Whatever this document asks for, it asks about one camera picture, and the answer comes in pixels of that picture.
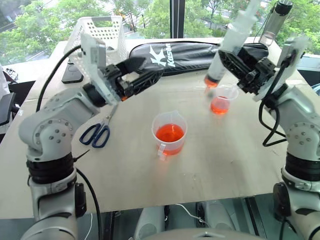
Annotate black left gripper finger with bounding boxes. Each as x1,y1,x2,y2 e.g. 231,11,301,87
123,69,165,99
115,56,147,76

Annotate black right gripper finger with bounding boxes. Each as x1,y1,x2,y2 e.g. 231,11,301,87
218,49,256,81
236,46,266,71

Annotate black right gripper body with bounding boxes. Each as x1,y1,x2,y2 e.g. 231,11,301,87
238,59,278,96

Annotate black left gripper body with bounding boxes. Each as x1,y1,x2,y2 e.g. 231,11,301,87
103,63,138,101

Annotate large clear plastic syringe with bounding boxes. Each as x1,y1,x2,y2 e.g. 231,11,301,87
203,0,262,97

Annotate small clear plastic cup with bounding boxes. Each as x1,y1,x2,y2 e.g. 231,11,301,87
209,83,240,116

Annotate white perforated plastic basket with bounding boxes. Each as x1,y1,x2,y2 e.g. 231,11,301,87
63,15,130,83

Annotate clear bottle with black cap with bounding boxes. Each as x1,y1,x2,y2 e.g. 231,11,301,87
258,0,293,47

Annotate black bag with white print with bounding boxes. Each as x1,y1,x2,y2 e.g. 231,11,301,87
128,41,270,77

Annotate black smartphone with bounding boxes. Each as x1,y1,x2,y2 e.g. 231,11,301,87
61,63,85,85

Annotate black zip tie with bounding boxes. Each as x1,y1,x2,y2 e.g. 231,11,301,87
73,149,91,162

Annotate black rimmed glasses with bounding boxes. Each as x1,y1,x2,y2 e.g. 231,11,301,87
3,66,20,81

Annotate black chair part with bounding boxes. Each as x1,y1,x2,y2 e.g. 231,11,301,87
0,92,21,126

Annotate grey rounded robot leg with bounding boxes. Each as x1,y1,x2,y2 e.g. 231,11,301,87
202,199,238,231
133,206,166,240

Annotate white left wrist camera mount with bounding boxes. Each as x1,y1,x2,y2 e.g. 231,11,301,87
79,31,121,106

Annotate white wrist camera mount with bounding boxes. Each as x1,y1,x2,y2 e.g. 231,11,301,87
252,36,312,102
79,31,121,106

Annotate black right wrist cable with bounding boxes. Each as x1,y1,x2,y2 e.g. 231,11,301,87
258,56,295,148

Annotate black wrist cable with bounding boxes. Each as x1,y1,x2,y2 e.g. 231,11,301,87
258,56,295,148
35,44,83,112

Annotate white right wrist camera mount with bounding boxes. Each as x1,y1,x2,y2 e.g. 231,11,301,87
252,36,312,102

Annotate blue handled scissors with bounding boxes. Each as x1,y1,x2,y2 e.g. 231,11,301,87
79,103,120,149

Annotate black window frame post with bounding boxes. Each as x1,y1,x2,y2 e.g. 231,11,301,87
169,0,186,39

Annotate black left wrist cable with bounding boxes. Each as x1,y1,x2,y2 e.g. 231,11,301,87
35,44,83,112

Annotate clear handled measuring cup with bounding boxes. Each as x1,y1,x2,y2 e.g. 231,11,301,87
151,109,188,161

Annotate thin black cable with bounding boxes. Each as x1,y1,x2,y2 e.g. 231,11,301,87
75,167,104,240

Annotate thin white cable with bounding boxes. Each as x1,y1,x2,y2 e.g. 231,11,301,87
172,203,212,228

